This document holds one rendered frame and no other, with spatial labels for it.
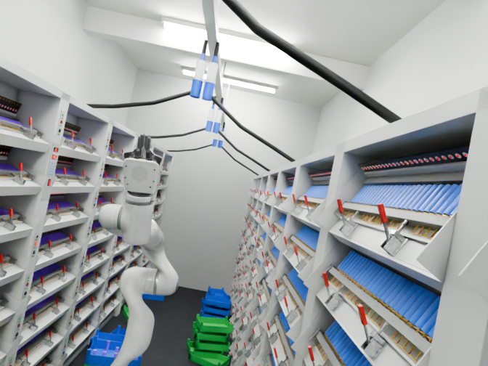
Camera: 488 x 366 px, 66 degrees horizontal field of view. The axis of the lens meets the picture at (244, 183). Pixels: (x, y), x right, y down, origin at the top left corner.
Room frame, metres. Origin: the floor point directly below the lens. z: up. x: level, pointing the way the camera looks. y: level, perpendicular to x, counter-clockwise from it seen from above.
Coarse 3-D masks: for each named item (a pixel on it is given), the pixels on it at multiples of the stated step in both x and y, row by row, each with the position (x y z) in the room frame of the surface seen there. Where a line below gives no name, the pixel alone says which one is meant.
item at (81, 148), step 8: (64, 128) 2.24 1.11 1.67; (72, 128) 2.33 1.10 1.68; (80, 128) 2.43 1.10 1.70; (64, 136) 2.18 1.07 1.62; (72, 136) 2.05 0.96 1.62; (80, 136) 2.48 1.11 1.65; (64, 144) 2.02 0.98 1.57; (72, 144) 2.05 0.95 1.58; (80, 144) 2.27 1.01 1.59; (88, 144) 2.48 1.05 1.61; (64, 152) 1.96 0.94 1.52; (72, 152) 2.04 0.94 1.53; (80, 152) 2.14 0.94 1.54; (88, 152) 2.27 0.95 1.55; (96, 152) 2.48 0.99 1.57; (96, 160) 2.44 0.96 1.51
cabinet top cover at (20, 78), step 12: (0, 60) 1.30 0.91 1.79; (0, 72) 1.43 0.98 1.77; (12, 72) 1.38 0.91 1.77; (24, 72) 1.45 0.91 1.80; (12, 84) 1.67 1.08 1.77; (24, 84) 1.60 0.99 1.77; (36, 84) 1.56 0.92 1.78; (48, 84) 1.65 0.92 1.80; (60, 96) 1.78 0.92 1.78; (72, 108) 2.10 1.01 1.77; (84, 108) 2.07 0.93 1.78; (96, 120) 2.46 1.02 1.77; (108, 120) 2.47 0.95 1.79
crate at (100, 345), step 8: (96, 336) 2.30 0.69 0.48; (96, 344) 2.30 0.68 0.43; (104, 344) 2.32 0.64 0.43; (112, 344) 2.33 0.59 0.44; (120, 344) 2.34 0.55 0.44; (88, 352) 2.12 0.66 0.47; (112, 352) 2.30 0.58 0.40; (88, 360) 2.12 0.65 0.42; (96, 360) 2.13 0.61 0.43; (104, 360) 2.14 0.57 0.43; (112, 360) 2.14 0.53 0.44; (136, 360) 2.16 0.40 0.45
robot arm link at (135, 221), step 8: (128, 208) 1.12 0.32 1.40; (136, 208) 1.12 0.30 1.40; (144, 208) 1.12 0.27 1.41; (152, 208) 1.17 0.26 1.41; (120, 216) 1.13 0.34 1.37; (128, 216) 1.13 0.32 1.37; (136, 216) 1.12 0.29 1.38; (144, 216) 1.13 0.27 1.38; (120, 224) 1.13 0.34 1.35; (128, 224) 1.13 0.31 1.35; (136, 224) 1.13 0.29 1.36; (144, 224) 1.14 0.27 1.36; (128, 232) 1.14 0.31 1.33; (136, 232) 1.14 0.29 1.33; (144, 232) 1.15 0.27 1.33; (128, 240) 1.14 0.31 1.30; (136, 240) 1.14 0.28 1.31; (144, 240) 1.16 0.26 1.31
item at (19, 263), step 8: (0, 248) 1.78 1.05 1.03; (8, 248) 1.78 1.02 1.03; (16, 256) 1.78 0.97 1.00; (0, 264) 1.70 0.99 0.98; (8, 264) 1.74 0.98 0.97; (16, 264) 1.78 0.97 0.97; (24, 264) 1.78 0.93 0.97; (8, 272) 1.68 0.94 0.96; (16, 272) 1.72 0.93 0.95; (0, 280) 1.60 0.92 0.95; (8, 280) 1.68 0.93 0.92
